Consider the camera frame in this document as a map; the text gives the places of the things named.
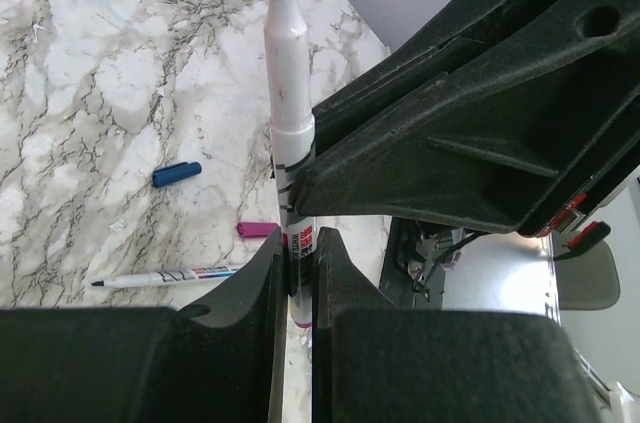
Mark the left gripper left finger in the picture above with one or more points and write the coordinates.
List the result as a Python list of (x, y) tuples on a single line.
[(218, 359)]

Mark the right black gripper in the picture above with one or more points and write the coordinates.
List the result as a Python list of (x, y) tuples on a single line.
[(532, 136)]

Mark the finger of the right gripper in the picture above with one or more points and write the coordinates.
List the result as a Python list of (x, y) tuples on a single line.
[(457, 34)]

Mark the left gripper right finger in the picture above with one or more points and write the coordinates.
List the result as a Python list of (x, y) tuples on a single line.
[(374, 362)]

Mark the purple pen cap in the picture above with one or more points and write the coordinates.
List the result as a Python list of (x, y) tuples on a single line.
[(255, 230)]

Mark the dark red tip pen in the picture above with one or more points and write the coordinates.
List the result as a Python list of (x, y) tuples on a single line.
[(292, 134)]

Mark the blue pen cap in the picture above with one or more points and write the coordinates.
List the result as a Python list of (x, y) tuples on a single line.
[(175, 173)]

